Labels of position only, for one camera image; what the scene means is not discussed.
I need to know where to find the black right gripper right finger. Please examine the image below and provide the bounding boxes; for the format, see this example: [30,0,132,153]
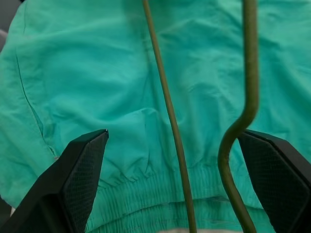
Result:
[238,129,311,233]

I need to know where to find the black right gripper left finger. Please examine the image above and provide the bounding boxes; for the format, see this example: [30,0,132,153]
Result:
[0,129,109,233]

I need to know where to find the green shorts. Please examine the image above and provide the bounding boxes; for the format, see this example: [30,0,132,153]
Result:
[0,0,311,233]

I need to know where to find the olive green wire hanger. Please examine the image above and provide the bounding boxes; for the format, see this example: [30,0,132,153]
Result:
[142,0,260,233]

